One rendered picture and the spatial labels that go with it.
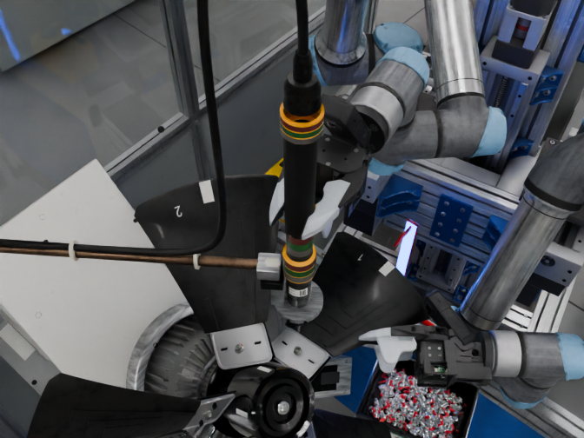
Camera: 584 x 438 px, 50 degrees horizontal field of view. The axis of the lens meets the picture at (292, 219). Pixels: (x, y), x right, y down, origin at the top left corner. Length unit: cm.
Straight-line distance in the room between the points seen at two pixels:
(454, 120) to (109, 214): 59
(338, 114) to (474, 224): 102
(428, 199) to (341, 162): 94
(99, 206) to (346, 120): 52
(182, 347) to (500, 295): 55
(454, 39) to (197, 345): 64
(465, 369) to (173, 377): 47
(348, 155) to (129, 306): 52
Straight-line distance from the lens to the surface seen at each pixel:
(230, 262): 82
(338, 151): 78
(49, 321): 109
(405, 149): 96
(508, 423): 160
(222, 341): 99
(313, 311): 88
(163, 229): 95
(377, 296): 112
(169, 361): 109
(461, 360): 107
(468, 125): 99
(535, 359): 109
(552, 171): 104
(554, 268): 153
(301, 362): 103
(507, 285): 112
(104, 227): 110
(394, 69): 89
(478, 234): 172
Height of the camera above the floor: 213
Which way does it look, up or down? 52 degrees down
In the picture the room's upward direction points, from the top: straight up
